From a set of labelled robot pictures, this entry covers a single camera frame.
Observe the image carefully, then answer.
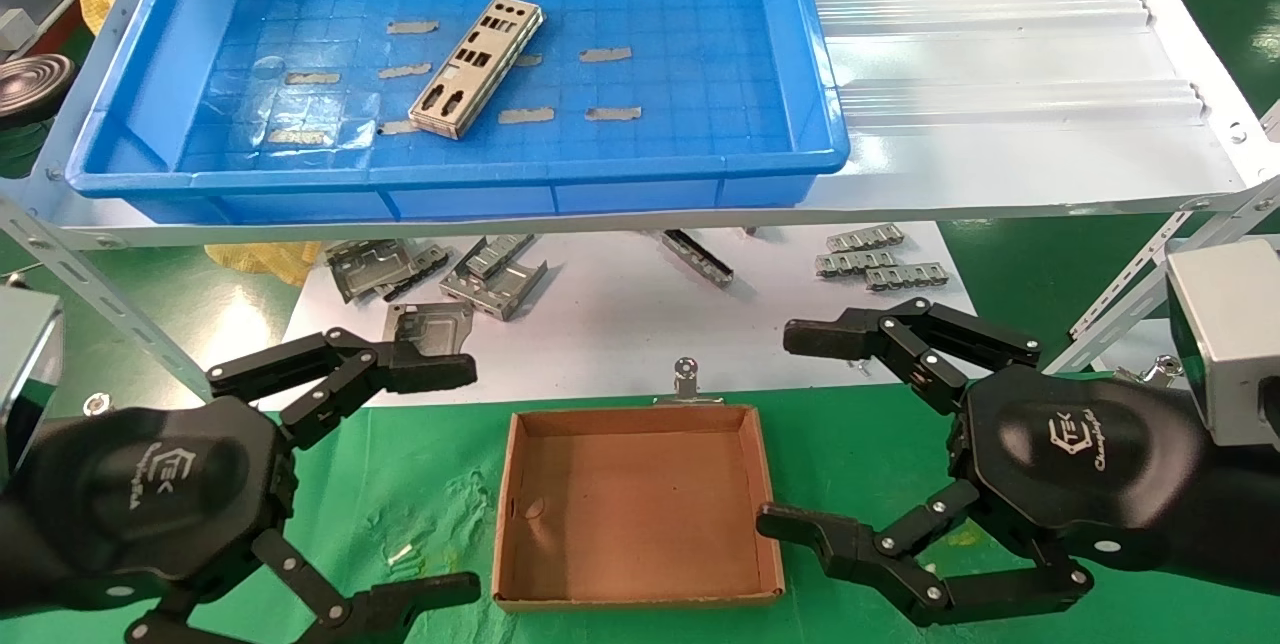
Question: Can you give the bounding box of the white metal shelf deck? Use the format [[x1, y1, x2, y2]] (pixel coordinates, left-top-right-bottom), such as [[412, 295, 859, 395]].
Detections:
[[0, 0, 1280, 250]]

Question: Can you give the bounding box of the perforated grey steel shelf post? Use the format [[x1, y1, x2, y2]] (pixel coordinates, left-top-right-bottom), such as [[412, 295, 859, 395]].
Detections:
[[1040, 174, 1280, 375], [0, 192, 206, 390]]

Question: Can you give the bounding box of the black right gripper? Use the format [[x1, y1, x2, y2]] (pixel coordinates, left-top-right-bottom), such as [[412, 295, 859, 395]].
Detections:
[[756, 297, 1280, 628]]

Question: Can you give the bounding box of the small notched metal strip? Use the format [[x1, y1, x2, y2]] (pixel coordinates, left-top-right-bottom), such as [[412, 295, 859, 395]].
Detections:
[[826, 225, 905, 253], [815, 249, 898, 278], [866, 264, 949, 292]]

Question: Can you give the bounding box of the blue plastic tray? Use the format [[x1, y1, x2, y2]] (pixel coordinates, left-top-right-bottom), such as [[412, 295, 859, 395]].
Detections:
[[65, 0, 851, 225]]

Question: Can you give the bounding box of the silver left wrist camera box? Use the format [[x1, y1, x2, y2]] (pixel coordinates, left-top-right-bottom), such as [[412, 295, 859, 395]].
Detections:
[[0, 287, 64, 485]]

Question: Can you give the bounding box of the brown cardboard box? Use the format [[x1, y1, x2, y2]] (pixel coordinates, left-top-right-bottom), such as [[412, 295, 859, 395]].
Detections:
[[492, 404, 786, 613]]

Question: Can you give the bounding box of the green table cloth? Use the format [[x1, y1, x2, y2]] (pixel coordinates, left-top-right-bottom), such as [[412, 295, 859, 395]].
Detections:
[[0, 379, 1280, 644]]

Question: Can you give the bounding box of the black round ribbed disc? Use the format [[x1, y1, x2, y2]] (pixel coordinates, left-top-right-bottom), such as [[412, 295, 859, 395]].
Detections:
[[0, 54, 77, 128]]

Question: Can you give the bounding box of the long narrow metal strip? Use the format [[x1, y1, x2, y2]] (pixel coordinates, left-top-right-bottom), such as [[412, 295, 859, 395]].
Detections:
[[660, 229, 734, 285]]

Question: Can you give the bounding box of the flat stamped metal plate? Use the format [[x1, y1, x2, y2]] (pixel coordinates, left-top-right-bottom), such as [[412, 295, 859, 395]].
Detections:
[[380, 302, 474, 382]]

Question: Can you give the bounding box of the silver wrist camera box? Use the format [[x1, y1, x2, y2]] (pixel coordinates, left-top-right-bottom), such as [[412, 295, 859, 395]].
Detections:
[[0, 287, 64, 485], [1165, 239, 1280, 447]]

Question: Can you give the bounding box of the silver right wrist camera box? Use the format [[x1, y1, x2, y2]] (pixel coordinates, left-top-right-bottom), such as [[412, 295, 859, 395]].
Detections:
[[1165, 239, 1280, 447]]

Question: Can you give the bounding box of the large folded metal bracket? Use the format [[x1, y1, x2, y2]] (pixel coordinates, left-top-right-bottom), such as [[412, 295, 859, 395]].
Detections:
[[440, 259, 549, 322], [325, 239, 426, 305]]

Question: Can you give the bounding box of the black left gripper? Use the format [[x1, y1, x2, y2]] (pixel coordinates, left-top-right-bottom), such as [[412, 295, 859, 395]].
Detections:
[[0, 327, 483, 644]]

